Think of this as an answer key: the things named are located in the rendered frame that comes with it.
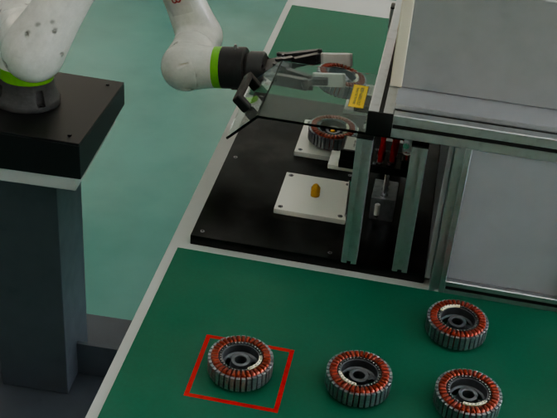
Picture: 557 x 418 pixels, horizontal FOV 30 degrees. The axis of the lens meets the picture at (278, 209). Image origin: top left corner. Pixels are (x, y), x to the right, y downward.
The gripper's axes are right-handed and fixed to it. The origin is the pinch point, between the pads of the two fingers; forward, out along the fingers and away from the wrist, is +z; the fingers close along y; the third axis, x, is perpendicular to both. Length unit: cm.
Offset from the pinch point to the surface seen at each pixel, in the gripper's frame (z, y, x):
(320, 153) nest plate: -4.9, 0.6, -20.0
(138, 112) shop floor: -101, -143, -81
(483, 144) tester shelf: 31, 41, 4
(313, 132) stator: -6.8, -2.6, -16.4
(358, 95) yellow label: 7.2, 26.1, 6.1
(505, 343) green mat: 37, 52, -31
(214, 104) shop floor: -74, -159, -84
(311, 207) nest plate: -3.4, 23.2, -21.0
